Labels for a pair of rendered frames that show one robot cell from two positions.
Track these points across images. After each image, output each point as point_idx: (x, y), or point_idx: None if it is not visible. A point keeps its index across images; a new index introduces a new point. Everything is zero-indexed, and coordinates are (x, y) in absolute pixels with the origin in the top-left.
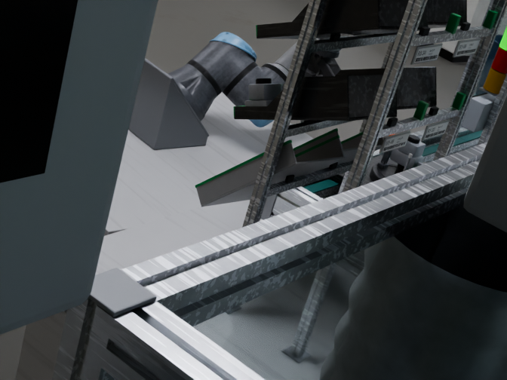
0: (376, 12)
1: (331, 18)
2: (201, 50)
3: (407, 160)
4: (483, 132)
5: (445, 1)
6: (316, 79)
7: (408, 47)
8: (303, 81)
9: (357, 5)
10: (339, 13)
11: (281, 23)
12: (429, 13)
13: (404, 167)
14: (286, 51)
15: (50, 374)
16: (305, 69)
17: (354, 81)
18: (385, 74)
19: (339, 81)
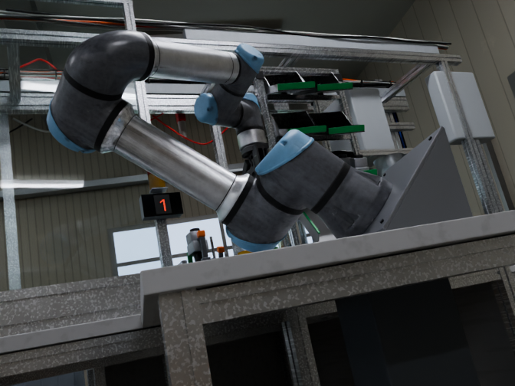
0: (329, 124)
1: (340, 125)
2: (329, 151)
3: (212, 241)
4: (165, 220)
5: (278, 122)
6: (346, 152)
7: None
8: (350, 153)
9: (333, 120)
10: (338, 122)
11: (355, 125)
12: (290, 127)
13: (214, 248)
14: (212, 163)
15: (504, 325)
16: (351, 147)
17: (334, 153)
18: (330, 149)
19: (340, 153)
